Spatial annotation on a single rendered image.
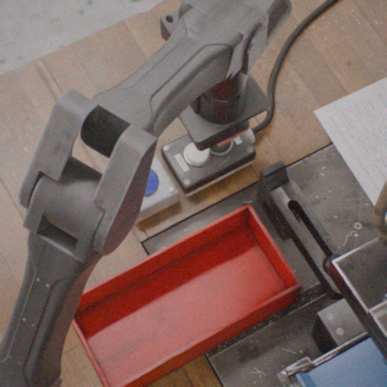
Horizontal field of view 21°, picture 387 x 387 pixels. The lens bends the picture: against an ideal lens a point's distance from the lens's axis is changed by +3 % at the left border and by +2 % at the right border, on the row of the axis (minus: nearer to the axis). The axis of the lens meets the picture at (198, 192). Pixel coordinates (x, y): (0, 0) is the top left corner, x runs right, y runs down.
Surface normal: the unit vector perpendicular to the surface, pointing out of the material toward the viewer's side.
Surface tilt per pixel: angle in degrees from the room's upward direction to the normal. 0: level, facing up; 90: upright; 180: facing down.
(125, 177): 43
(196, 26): 22
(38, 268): 54
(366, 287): 0
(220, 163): 0
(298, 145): 0
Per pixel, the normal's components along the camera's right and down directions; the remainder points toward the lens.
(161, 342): 0.00, -0.40
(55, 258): -0.43, 0.38
